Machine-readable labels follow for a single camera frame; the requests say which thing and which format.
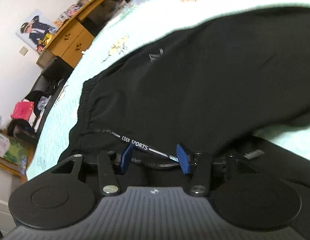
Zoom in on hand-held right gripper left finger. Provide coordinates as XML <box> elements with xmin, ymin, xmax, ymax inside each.
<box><xmin>51</xmin><ymin>144</ymin><xmax>134</xmax><ymax>196</ymax></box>

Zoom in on black pants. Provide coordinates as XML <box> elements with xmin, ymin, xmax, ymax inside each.
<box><xmin>57</xmin><ymin>4</ymin><xmax>310</xmax><ymax>240</ymax></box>

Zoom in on pink bag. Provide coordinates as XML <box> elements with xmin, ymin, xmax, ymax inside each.
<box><xmin>10</xmin><ymin>101</ymin><xmax>36</xmax><ymax>121</ymax></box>

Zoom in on teal bee-print quilted blanket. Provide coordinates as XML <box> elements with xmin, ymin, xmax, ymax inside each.
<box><xmin>26</xmin><ymin>0</ymin><xmax>310</xmax><ymax>178</ymax></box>

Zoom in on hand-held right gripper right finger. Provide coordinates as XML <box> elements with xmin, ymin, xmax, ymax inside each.
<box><xmin>176</xmin><ymin>143</ymin><xmax>258</xmax><ymax>196</ymax></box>

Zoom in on wall poster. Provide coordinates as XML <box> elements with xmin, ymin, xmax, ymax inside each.
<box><xmin>16</xmin><ymin>9</ymin><xmax>58</xmax><ymax>52</ymax></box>

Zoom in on green white carton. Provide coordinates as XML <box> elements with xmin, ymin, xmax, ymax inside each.
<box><xmin>0</xmin><ymin>131</ymin><xmax>28</xmax><ymax>176</ymax></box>

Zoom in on wooden desk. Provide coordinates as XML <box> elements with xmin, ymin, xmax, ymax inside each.
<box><xmin>36</xmin><ymin>0</ymin><xmax>126</xmax><ymax>68</ymax></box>

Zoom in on black chair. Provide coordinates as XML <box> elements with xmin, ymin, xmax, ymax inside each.
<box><xmin>25</xmin><ymin>55</ymin><xmax>74</xmax><ymax>106</ymax></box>

